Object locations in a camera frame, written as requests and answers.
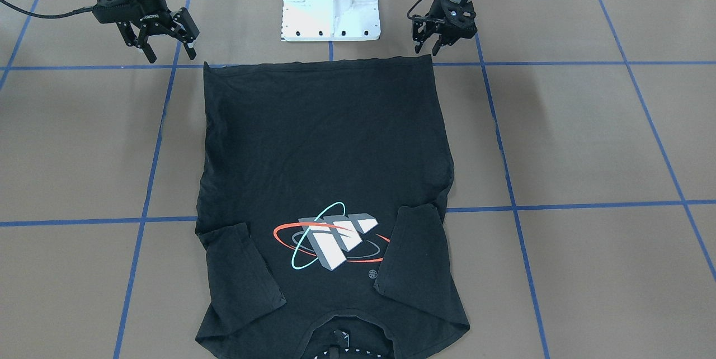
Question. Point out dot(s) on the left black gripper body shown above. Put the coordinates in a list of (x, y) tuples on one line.
[(433, 28)]

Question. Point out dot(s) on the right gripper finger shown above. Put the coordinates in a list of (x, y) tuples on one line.
[(188, 46), (148, 52)]

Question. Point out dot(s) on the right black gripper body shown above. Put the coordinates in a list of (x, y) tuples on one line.
[(150, 14)]

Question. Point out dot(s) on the black graphic t-shirt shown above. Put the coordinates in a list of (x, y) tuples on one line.
[(321, 211)]

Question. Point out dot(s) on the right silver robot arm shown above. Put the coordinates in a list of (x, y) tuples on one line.
[(138, 20)]

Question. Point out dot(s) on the white camera mast pedestal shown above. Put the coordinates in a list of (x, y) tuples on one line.
[(330, 20)]

